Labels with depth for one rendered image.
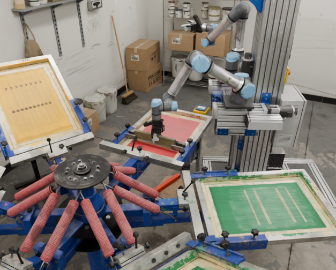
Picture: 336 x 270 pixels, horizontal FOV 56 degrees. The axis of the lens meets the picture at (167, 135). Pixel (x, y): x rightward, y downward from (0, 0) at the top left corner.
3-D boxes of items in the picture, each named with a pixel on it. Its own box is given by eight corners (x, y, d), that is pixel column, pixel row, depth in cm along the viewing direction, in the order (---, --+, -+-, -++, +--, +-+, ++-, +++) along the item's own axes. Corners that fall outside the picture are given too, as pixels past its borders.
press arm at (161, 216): (287, 210, 203) (289, 203, 200) (291, 217, 198) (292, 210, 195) (93, 223, 194) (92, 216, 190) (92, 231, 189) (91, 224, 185)
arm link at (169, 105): (176, 97, 238) (161, 97, 237) (178, 103, 229) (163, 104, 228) (176, 106, 243) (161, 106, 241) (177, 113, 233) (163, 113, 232)
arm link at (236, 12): (245, 13, 257) (205, 51, 289) (249, 10, 265) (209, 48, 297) (236, 2, 256) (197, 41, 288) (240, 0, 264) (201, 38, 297)
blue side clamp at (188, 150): (189, 147, 253) (189, 139, 249) (195, 148, 251) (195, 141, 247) (174, 167, 230) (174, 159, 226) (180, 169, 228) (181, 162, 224)
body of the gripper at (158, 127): (160, 135, 239) (160, 122, 233) (150, 133, 243) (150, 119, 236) (164, 131, 245) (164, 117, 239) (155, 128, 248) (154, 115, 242)
